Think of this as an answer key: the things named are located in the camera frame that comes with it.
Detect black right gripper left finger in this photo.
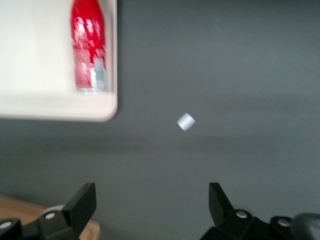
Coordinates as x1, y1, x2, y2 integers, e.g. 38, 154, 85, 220
0, 182, 98, 240

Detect red coke bottle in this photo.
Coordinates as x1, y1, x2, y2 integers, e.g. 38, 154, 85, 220
70, 0, 110, 96

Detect beige plastic tray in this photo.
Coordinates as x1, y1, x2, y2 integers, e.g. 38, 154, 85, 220
0, 0, 119, 123

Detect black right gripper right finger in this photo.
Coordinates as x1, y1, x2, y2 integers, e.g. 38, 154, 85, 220
199, 182, 296, 240

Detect small white cylinder piece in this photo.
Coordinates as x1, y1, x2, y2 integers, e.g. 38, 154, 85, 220
176, 112, 197, 132

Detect wooden drawer cabinet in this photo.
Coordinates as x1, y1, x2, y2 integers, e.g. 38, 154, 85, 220
0, 193, 102, 240

